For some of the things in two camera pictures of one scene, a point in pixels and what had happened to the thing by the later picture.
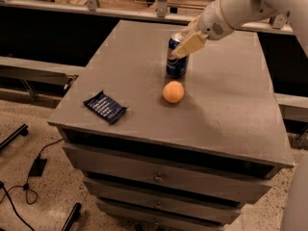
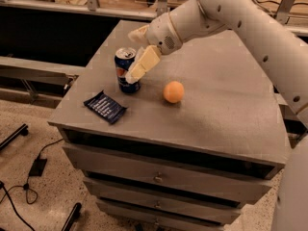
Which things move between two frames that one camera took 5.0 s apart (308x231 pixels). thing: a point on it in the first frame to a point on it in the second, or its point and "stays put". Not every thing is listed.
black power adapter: x=38 y=167 stays put
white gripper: x=210 y=22 to x=160 y=33
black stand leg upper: x=23 y=130 stays put
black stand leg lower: x=74 y=213 stays put
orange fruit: x=173 y=91 stays put
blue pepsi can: x=175 y=66 to x=123 y=59
